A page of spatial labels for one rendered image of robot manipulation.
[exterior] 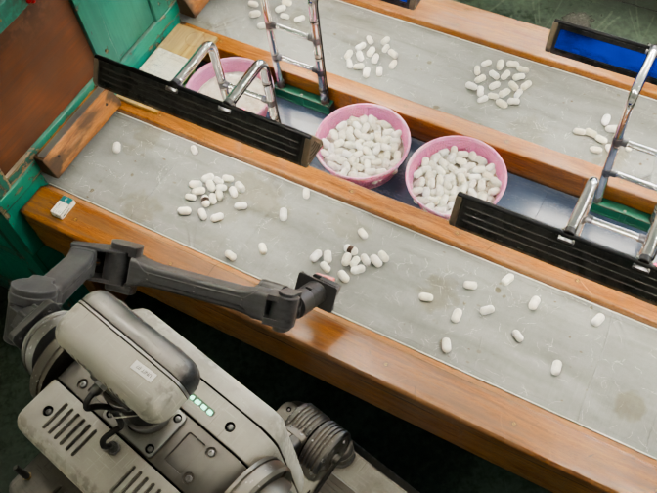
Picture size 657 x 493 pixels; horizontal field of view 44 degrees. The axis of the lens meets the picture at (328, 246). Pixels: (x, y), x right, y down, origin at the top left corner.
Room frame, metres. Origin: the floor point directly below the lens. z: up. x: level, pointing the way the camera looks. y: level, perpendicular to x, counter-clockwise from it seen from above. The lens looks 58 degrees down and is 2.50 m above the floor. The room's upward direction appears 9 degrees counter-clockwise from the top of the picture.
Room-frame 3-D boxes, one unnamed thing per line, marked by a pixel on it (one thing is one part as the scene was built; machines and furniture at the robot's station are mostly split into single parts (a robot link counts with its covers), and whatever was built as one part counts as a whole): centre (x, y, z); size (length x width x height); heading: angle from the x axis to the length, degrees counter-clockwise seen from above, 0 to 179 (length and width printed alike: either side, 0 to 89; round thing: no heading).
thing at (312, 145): (1.35, 0.25, 1.08); 0.62 x 0.08 x 0.07; 53
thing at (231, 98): (1.41, 0.19, 0.90); 0.20 x 0.19 x 0.45; 53
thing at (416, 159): (1.25, -0.36, 0.72); 0.27 x 0.27 x 0.10
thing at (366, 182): (1.41, -0.14, 0.72); 0.27 x 0.27 x 0.10
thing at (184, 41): (1.80, 0.39, 0.77); 0.33 x 0.15 x 0.01; 143
